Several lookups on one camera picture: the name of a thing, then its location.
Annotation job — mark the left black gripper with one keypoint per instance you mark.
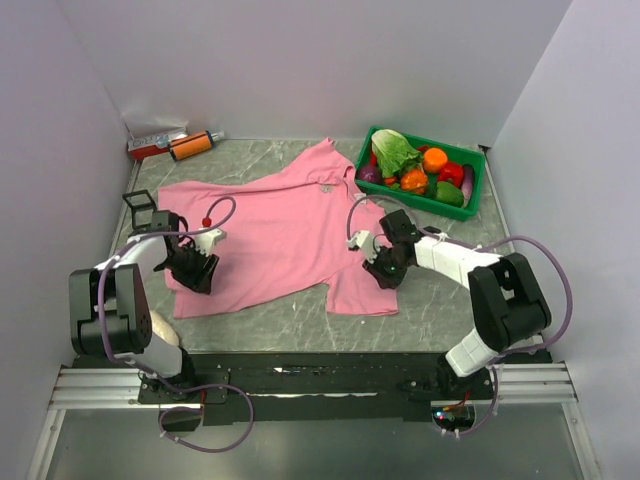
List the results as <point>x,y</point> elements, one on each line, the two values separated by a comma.
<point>201,278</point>

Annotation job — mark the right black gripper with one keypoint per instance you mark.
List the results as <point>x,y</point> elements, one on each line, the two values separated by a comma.
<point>375,271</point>

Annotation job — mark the pink t-shirt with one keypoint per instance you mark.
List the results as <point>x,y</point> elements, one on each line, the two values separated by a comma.
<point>285,236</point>

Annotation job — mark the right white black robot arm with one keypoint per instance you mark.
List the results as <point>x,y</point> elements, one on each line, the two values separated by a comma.
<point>508,305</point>

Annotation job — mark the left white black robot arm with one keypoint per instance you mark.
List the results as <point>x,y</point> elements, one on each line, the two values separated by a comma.
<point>110,317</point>

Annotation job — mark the white daikon radish toy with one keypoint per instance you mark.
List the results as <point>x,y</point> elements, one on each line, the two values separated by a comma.
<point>163,329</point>

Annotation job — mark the green pepper toy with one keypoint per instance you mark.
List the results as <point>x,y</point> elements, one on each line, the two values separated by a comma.
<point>447,193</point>

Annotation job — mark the purple onion toy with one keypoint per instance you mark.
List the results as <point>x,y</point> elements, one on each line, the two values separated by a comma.
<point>370,174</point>

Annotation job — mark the purple eggplant toy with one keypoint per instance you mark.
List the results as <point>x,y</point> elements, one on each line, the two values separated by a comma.
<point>467,184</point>

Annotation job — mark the green lettuce toy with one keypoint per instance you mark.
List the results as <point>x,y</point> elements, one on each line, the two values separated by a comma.
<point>394,154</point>

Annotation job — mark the orange toy fruit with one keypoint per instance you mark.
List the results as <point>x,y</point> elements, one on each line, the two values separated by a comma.
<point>434,160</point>

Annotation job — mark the orange cylindrical bottle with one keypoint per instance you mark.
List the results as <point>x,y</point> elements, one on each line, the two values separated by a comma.
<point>189,146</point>

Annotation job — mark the red white flat box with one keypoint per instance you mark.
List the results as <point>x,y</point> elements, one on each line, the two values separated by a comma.
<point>141,148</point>

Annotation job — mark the green plastic bin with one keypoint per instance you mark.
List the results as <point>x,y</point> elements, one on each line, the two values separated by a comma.
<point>391,186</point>

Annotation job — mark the clear plastic bag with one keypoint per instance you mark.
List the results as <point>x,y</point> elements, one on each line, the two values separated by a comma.
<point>143,119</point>

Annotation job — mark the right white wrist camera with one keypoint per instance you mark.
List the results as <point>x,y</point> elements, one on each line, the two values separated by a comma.
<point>367,243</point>

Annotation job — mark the small black square frame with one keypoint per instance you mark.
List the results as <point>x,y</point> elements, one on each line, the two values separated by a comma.
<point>141,207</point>

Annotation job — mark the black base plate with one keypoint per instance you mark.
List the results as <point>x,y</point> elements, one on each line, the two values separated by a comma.
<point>235,387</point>

